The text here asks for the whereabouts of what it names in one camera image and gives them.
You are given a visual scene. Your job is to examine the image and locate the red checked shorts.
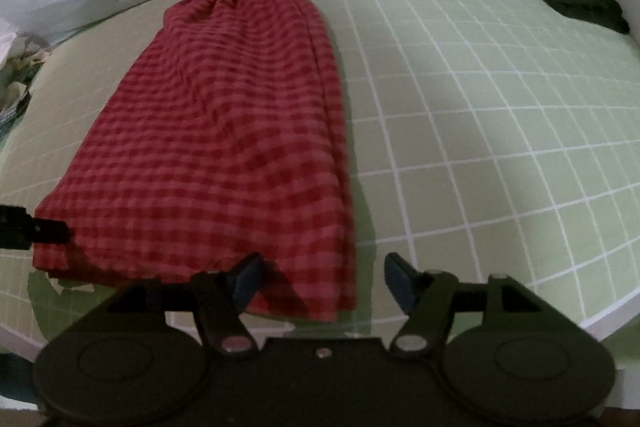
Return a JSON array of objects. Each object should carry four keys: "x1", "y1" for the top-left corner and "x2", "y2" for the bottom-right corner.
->
[{"x1": 32, "y1": 0, "x2": 356, "y2": 322}]

